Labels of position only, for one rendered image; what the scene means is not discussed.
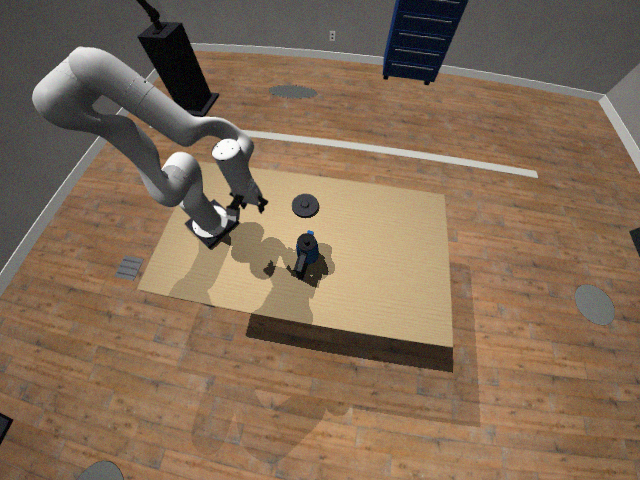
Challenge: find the blue kettle with black handle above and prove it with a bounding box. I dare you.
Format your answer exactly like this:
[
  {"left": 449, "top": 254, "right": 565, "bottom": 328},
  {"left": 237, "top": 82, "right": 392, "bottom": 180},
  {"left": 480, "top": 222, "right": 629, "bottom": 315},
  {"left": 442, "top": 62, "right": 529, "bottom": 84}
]
[{"left": 294, "top": 230, "right": 319, "bottom": 280}]

